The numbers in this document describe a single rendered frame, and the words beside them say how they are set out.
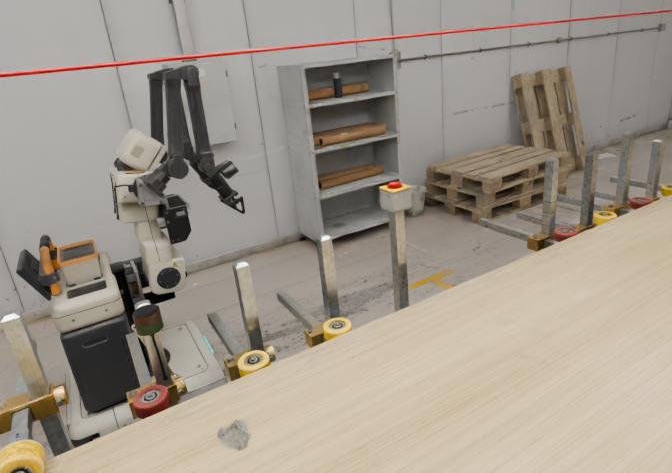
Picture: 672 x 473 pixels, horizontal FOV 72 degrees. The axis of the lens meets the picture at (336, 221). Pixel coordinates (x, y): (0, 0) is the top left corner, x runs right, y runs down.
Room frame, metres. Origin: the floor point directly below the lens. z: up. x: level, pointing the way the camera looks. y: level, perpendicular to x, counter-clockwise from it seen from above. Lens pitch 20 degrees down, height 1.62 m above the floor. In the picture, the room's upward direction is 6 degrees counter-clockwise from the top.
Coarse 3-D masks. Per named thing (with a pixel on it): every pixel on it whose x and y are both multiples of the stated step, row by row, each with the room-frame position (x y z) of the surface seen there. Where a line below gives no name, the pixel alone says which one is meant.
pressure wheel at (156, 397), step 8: (144, 392) 0.92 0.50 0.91; (152, 392) 0.92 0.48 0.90; (160, 392) 0.92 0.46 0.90; (168, 392) 0.92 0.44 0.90; (136, 400) 0.89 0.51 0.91; (144, 400) 0.90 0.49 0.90; (152, 400) 0.89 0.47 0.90; (160, 400) 0.89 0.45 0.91; (168, 400) 0.90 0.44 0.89; (136, 408) 0.87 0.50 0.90; (144, 408) 0.87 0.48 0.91; (152, 408) 0.87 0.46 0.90; (160, 408) 0.88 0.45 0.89; (144, 416) 0.87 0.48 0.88
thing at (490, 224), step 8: (480, 224) 1.95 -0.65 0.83; (488, 224) 1.91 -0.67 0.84; (496, 224) 1.87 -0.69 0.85; (504, 224) 1.86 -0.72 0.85; (504, 232) 1.83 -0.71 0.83; (512, 232) 1.79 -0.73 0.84; (520, 232) 1.76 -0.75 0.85; (528, 232) 1.75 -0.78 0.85; (544, 240) 1.66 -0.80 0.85; (552, 240) 1.65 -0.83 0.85
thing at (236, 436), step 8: (232, 424) 0.78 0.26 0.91; (240, 424) 0.78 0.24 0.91; (224, 432) 0.76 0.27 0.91; (232, 432) 0.75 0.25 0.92; (240, 432) 0.76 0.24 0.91; (248, 432) 0.76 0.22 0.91; (224, 440) 0.74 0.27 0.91; (232, 440) 0.73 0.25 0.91; (240, 440) 0.74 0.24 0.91; (248, 440) 0.74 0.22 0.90; (232, 448) 0.72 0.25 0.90
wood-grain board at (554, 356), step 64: (576, 256) 1.40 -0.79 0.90; (640, 256) 1.35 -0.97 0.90; (384, 320) 1.13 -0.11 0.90; (448, 320) 1.10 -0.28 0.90; (512, 320) 1.07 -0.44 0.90; (576, 320) 1.04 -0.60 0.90; (640, 320) 1.01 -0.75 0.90; (256, 384) 0.91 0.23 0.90; (320, 384) 0.89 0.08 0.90; (384, 384) 0.87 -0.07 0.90; (448, 384) 0.85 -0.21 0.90; (512, 384) 0.82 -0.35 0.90; (576, 384) 0.80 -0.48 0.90; (640, 384) 0.78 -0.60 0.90; (128, 448) 0.76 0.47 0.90; (192, 448) 0.74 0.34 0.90; (256, 448) 0.72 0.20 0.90; (320, 448) 0.70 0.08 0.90; (384, 448) 0.69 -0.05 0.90; (448, 448) 0.67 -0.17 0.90; (512, 448) 0.66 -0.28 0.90; (576, 448) 0.64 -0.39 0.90; (640, 448) 0.63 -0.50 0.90
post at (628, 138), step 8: (624, 136) 1.94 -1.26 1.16; (632, 136) 1.93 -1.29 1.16; (624, 144) 1.94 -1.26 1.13; (632, 144) 1.93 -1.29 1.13; (624, 152) 1.94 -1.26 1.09; (632, 152) 1.94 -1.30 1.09; (624, 160) 1.93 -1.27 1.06; (624, 168) 1.93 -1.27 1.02; (624, 176) 1.93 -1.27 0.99; (624, 184) 1.92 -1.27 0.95; (616, 192) 1.95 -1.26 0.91; (624, 192) 1.92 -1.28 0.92; (616, 200) 1.95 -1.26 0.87; (624, 200) 1.93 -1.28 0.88
